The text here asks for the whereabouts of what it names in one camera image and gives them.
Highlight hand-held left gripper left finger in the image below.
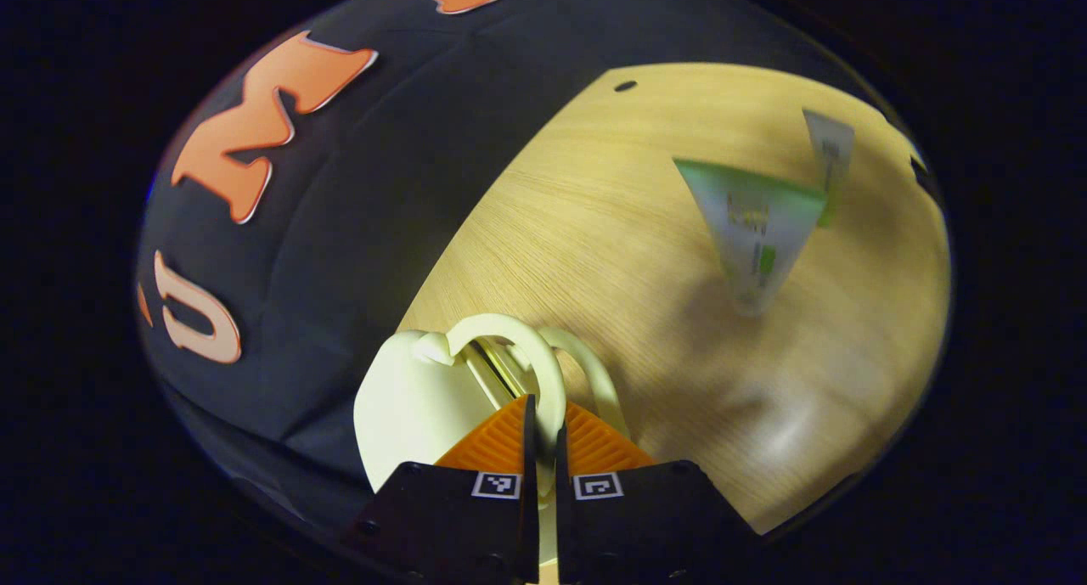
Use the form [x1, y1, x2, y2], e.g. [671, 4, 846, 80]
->
[340, 394, 541, 585]

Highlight large green white skincare tube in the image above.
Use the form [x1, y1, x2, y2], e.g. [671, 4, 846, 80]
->
[673, 158, 829, 316]

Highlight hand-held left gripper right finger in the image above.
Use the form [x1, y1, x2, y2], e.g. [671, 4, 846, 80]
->
[554, 401, 761, 585]

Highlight small grey skincare tube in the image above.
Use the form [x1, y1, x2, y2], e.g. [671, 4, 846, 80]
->
[803, 108, 856, 229]

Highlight pale yellow suitcase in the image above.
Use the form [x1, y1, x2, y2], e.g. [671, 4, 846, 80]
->
[353, 313, 631, 569]

